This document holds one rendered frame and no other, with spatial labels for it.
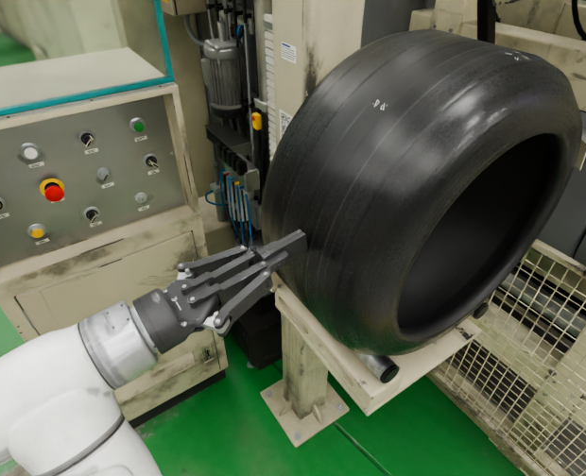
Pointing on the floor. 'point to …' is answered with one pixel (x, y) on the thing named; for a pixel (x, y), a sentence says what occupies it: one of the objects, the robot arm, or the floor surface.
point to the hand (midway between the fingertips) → (283, 250)
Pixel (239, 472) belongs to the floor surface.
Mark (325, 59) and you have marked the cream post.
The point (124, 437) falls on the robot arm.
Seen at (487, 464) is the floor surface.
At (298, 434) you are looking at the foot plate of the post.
